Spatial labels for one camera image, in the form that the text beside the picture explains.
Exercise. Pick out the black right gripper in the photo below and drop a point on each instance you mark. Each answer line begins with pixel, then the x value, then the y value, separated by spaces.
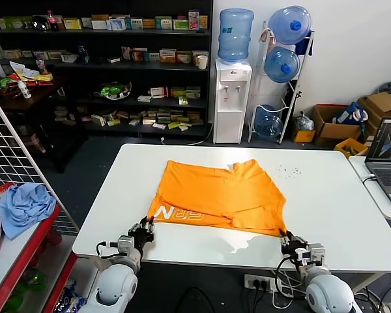
pixel 295 249

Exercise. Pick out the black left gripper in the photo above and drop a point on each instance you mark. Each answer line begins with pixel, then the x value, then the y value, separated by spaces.
pixel 141 238

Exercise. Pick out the orange t-shirt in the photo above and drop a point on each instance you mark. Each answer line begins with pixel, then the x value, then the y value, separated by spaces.
pixel 215 192

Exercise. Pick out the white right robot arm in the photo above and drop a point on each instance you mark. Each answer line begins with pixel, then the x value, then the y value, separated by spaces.
pixel 326 293

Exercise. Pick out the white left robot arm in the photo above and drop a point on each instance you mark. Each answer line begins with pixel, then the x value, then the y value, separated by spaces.
pixel 114 287

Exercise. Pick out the white work table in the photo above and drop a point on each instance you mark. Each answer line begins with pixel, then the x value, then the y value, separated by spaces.
pixel 329 212

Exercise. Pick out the white power strip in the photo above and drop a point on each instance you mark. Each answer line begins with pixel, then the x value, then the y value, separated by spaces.
pixel 259 282

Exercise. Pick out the scattered small crumbs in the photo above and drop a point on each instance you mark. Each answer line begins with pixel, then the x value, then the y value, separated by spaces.
pixel 291 171

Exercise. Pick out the black rounded base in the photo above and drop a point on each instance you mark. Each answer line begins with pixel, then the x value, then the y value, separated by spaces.
pixel 194 301

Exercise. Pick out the white side table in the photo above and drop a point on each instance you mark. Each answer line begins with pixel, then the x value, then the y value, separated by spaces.
pixel 356 166

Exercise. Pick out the small yellow box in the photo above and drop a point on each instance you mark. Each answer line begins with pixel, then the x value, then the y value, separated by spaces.
pixel 304 136

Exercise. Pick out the blue printed plastic bag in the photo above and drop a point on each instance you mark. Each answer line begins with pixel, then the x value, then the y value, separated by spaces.
pixel 68 298

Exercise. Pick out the yellow plastic crate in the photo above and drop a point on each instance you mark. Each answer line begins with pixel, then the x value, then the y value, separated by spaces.
pixel 350 146

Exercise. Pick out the white metal jug rack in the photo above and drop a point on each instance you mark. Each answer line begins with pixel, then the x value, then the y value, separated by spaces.
pixel 284 127

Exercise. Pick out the blue water jug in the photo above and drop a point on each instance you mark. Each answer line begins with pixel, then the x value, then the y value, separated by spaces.
pixel 280 65
pixel 268 125
pixel 234 36
pixel 288 24

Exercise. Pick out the open cardboard box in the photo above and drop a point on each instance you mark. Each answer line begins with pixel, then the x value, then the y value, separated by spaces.
pixel 332 130

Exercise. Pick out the clear plastic bag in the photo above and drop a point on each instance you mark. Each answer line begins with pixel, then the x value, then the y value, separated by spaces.
pixel 304 122

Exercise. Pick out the grey laptop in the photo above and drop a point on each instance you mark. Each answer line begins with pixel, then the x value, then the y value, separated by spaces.
pixel 387 176

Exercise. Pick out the light blue crumpled cloth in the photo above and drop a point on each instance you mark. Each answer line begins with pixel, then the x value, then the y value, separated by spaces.
pixel 26 208

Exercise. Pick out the green plastic bottle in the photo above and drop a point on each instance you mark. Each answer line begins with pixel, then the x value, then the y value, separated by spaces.
pixel 34 282

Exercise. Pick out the white water dispenser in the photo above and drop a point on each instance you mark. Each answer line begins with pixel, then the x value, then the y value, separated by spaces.
pixel 228 124

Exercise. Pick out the red white medicine box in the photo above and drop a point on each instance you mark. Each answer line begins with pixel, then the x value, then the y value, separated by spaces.
pixel 158 92

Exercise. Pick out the blue white bag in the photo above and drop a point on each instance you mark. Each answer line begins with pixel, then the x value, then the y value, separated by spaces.
pixel 350 114

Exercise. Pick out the green white bowl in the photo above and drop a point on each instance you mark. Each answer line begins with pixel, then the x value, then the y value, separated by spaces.
pixel 112 91

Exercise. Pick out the black hanging object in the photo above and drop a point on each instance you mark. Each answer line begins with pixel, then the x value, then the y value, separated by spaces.
pixel 295 98

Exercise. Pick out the red framed white cart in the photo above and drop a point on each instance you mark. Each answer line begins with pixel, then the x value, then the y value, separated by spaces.
pixel 9 257

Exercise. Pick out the red white snack package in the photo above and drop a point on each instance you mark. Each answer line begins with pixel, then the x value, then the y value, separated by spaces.
pixel 0 192

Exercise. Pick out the black shelf unit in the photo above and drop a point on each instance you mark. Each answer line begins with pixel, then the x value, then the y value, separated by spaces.
pixel 182 76

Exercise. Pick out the large cardboard box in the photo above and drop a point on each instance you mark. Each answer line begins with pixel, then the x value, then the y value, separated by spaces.
pixel 381 101

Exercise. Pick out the dark wooden table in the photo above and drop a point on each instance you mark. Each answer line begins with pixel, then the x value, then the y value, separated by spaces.
pixel 42 96

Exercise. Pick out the orange medicine box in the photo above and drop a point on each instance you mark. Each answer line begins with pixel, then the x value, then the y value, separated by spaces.
pixel 167 56

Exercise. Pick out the white paper cup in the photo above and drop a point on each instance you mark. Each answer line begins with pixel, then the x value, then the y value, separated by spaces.
pixel 201 62

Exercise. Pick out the white plastic bottle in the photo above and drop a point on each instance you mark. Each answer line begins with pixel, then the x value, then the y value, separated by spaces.
pixel 25 91

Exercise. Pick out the dark blue bottle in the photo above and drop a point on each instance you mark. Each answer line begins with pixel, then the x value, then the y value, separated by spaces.
pixel 83 53

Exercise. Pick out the purple bottle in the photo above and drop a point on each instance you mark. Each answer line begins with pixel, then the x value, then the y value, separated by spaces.
pixel 41 65

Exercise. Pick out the dark blue hanging cloth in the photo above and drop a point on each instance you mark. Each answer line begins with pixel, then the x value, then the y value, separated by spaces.
pixel 302 44

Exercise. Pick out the yellow white papers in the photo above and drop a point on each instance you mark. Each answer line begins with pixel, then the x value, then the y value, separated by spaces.
pixel 26 73

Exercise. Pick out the red package pile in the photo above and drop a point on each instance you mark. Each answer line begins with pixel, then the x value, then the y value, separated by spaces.
pixel 7 86

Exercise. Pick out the white blue medicine box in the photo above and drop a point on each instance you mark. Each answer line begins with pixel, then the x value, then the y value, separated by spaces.
pixel 117 24

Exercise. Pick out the pink medicine box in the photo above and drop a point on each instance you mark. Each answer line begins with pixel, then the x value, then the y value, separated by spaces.
pixel 193 20

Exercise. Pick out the yellow white medicine box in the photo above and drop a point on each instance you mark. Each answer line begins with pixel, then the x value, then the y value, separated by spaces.
pixel 72 23

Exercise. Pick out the cola bottle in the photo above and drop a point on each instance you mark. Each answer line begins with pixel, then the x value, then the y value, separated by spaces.
pixel 52 23

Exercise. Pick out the black shiny helmet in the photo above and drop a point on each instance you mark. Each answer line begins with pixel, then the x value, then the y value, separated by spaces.
pixel 39 23

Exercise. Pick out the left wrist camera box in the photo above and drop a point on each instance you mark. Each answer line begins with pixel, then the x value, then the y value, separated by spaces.
pixel 125 244

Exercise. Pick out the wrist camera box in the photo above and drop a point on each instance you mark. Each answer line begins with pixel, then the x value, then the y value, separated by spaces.
pixel 316 251
pixel 125 244

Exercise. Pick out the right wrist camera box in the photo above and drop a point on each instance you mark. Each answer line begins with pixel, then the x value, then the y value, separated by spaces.
pixel 316 251

